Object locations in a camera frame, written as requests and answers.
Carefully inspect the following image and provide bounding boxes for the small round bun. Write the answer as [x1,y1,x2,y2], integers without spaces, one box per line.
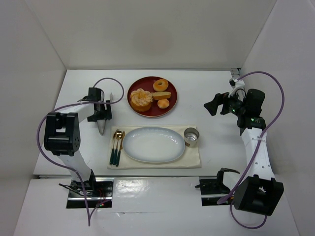
[157,99,170,109]

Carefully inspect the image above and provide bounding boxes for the cream cloth placemat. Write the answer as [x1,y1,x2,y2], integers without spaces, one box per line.
[107,125,201,170]

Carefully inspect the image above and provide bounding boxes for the plain ring donut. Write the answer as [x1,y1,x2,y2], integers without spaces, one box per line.
[153,79,169,92]

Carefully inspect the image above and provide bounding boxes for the pale blue oval plate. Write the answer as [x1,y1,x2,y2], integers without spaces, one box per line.
[123,127,186,164]

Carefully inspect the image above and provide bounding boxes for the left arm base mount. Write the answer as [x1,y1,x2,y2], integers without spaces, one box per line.
[59,179,114,209]

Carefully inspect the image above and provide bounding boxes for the steel cup with cork base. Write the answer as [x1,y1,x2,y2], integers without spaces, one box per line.
[184,127,200,148]

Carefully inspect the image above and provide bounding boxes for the sugared twisted donut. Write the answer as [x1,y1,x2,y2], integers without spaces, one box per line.
[130,88,153,106]

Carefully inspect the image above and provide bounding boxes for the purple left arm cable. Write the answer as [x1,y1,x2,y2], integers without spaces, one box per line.
[36,77,125,227]

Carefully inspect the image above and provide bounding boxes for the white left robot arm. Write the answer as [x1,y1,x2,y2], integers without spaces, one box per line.
[44,88,112,195]

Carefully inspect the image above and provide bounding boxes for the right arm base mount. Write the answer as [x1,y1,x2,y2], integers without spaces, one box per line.
[195,178,230,207]

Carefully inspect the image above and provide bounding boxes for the gold spoon green handle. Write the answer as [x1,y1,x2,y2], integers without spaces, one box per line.
[113,131,124,166]

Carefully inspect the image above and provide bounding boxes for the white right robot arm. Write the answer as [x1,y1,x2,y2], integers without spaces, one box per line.
[204,89,284,216]

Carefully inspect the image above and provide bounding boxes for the sliced bread loaf piece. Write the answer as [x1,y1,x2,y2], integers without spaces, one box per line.
[151,91,172,100]

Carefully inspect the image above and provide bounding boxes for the dark red round tray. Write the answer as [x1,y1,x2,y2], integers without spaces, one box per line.
[127,76,178,118]

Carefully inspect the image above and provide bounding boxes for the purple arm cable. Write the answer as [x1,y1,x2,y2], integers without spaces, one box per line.
[36,77,125,227]
[216,71,285,230]

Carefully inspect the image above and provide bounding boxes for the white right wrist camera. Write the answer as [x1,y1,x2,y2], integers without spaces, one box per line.
[229,78,245,89]

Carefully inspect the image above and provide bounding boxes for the stainless steel tongs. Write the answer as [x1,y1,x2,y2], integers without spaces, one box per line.
[97,105,112,135]

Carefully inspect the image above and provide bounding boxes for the orange round cake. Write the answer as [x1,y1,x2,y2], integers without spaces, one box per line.
[130,100,152,113]

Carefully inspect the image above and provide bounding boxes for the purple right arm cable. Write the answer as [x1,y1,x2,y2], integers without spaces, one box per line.
[216,71,285,230]

